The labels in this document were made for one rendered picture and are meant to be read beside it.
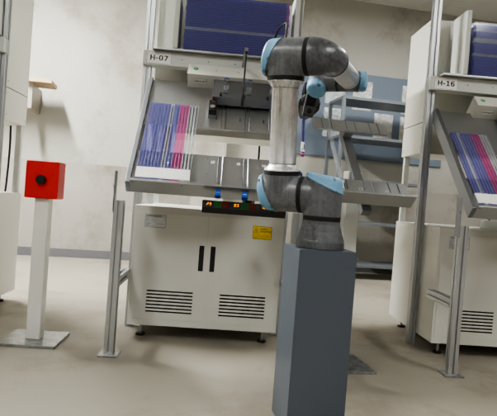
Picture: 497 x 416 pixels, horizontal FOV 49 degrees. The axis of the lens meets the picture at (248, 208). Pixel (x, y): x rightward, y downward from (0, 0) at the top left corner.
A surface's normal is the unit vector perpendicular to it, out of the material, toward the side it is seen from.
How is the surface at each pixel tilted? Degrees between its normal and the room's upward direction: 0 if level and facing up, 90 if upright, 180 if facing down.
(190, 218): 90
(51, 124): 90
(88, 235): 90
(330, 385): 90
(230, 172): 48
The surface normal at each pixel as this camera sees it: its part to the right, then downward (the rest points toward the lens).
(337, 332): 0.19, 0.04
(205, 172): 0.09, -0.66
